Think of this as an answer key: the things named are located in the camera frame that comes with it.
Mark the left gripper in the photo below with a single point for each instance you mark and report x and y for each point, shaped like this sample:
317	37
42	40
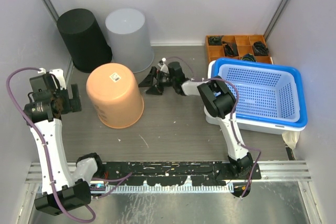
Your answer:
71	105

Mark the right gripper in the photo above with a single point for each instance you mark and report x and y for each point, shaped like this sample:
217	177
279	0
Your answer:
148	81

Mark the orange bucket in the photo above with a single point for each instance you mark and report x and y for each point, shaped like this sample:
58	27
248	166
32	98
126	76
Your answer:
115	95

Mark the black bucket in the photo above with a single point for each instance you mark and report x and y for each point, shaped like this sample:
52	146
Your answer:
84	39

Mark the grey bucket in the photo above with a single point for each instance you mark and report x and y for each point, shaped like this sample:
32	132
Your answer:
129	39

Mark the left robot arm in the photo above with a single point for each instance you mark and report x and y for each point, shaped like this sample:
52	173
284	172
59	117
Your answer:
48	101

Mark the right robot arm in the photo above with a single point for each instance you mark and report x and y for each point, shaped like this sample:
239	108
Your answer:
219	103

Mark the dark rolled item far left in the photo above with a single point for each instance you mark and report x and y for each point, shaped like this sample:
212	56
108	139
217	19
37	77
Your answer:
215	40

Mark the dark rolled item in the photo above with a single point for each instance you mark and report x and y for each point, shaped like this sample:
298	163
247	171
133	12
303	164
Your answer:
230	49
215	40
260	49

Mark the dark rolled item centre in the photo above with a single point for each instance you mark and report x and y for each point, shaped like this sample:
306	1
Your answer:
230	49

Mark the orange compartment organizer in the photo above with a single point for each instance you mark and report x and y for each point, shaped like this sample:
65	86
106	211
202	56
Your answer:
244	46

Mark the yellow blue rolled item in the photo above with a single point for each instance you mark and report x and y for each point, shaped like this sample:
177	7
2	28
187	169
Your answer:
249	57

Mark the white plastic tub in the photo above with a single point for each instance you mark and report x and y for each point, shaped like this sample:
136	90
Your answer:
251	125

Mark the dark rolled item right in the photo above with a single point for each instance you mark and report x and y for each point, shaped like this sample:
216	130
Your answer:
260	49

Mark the blue perforated basket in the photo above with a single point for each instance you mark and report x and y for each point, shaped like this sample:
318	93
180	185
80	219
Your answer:
266	93

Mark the beige cloth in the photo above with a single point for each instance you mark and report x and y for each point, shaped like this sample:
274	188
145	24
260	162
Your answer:
291	138

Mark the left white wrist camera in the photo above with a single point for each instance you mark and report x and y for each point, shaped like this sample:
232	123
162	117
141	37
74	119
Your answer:
59	78

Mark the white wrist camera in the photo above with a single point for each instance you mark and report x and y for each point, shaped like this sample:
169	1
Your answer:
59	78
163	66

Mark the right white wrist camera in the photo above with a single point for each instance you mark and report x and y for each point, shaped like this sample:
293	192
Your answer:
163	66

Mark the black mounting rail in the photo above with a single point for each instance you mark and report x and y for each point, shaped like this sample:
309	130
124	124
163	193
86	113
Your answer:
213	173

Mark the white cable duct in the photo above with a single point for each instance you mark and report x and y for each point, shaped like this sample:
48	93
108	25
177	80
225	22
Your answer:
175	189

